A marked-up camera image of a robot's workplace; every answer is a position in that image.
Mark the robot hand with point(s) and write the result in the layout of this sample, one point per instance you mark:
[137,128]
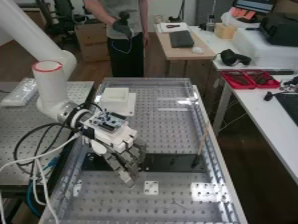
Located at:
[111,131]

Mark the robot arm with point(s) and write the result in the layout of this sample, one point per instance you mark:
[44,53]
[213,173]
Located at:
[48,86]

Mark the small white box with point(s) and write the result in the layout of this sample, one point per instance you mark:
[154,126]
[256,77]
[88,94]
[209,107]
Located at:
[116,95]

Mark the black plate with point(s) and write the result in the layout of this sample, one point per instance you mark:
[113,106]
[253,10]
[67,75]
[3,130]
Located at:
[173,162]

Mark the small white square block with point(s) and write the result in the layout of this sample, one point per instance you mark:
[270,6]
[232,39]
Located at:
[150,187]

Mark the thin stick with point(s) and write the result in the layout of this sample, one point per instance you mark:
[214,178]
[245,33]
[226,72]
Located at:
[202,143]

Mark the person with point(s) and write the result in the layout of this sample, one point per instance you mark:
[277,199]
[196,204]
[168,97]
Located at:
[126,56]

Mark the clear plastic bag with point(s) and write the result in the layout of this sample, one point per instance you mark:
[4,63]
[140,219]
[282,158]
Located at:
[20,93]

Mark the cardboard box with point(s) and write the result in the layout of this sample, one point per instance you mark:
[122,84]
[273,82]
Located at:
[93,43]

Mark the wooden desk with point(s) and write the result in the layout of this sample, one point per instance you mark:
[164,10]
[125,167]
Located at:
[177,53]

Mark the clear box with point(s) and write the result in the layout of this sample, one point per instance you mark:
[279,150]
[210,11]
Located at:
[221,186]

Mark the red tray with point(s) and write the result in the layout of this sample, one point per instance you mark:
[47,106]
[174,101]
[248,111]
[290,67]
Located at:
[264,78]
[237,80]

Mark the white desk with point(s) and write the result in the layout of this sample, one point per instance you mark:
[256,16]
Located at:
[266,126]

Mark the black headphones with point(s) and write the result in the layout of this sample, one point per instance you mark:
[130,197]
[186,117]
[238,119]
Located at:
[230,56]

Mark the black computer mouse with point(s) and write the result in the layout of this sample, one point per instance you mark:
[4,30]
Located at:
[267,96]

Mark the black chair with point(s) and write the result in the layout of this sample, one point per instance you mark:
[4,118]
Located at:
[61,13]

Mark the small tan box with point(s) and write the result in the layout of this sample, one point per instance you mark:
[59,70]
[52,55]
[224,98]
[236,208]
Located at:
[225,31]

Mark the black keyboard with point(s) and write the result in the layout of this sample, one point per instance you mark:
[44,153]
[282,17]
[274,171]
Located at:
[290,106]

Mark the white foam box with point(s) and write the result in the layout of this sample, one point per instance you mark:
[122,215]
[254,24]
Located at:
[261,50]

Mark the black case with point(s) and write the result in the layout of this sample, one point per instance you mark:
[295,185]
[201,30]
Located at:
[281,30]

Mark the computer screen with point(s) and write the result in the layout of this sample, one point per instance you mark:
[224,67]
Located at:
[253,5]

